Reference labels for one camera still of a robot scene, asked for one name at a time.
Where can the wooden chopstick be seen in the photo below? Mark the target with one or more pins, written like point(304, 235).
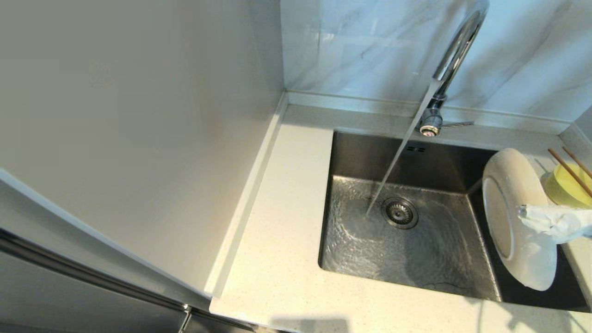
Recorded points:
point(570, 170)
point(578, 161)

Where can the round metal drain strainer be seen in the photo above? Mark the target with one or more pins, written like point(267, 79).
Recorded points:
point(399, 213)

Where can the right gripper white-taped finger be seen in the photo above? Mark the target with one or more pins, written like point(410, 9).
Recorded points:
point(550, 215)
point(573, 235)

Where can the running water stream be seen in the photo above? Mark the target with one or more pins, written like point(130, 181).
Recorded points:
point(397, 157)

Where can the chrome gooseneck faucet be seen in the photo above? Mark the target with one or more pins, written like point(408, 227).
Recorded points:
point(458, 46)

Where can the tall white cabinet side panel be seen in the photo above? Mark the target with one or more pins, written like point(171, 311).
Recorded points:
point(129, 129)

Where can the yellow bowl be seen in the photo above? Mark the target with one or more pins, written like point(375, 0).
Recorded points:
point(562, 189)

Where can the beige round plate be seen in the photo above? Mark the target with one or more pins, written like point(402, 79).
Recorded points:
point(527, 249)

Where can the large stainless steel appliance door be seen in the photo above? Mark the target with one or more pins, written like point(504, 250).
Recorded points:
point(69, 300)

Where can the stainless steel sink basin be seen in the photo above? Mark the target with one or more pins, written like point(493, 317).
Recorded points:
point(416, 249)

